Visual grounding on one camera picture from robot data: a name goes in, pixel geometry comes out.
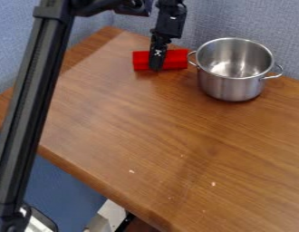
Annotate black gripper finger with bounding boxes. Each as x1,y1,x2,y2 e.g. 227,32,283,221
149,34,168,72

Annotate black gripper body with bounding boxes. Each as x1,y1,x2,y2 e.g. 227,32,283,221
151,0,188,41

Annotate red cloth block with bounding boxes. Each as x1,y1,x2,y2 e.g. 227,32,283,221
132,49,188,71

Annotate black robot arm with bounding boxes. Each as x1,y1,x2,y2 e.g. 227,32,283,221
0,0,188,232

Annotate stainless steel metal pot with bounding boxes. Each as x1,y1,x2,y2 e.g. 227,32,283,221
188,37,284,102

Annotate white equipment under table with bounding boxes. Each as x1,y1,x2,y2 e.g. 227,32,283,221
84,199,127,232

